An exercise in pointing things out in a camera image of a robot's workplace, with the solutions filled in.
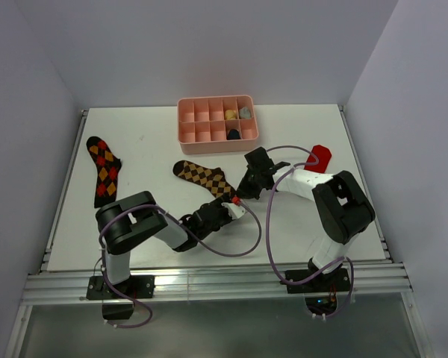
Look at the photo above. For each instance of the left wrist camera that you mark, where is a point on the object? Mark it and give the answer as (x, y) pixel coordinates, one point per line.
(235, 208)

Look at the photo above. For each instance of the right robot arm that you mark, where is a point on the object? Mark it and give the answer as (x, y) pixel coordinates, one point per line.
(343, 208)

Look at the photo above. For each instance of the grey rolled sock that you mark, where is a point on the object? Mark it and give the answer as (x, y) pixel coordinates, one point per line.
(245, 113)

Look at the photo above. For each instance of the yellow rolled sock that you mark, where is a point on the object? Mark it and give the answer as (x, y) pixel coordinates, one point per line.
(230, 115)

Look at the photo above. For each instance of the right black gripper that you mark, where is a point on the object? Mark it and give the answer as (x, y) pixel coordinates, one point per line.
(244, 189)

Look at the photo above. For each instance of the dark navy rolled sock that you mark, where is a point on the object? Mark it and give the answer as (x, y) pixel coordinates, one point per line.
(233, 134)

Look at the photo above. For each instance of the red christmas sock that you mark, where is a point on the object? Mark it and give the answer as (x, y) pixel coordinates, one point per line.
(319, 159)

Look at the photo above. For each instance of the pink divided organizer box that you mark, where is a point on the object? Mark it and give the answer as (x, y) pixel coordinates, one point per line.
(202, 128)

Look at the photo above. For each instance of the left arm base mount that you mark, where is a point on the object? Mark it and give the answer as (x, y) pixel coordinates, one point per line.
(141, 286)

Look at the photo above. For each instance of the brown yellow argyle sock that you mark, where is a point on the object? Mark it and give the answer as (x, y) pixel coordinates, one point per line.
(213, 180)

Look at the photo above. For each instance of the aluminium front rail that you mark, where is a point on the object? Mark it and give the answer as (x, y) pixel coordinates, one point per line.
(201, 284)

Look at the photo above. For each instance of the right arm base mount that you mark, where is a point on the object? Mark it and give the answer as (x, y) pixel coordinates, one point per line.
(321, 292)

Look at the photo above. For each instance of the red orange argyle sock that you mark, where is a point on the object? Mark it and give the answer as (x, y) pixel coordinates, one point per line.
(107, 168)

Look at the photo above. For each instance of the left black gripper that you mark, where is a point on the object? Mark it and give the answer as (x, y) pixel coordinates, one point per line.
(218, 203)

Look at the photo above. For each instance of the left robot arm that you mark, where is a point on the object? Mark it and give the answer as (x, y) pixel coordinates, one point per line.
(125, 224)

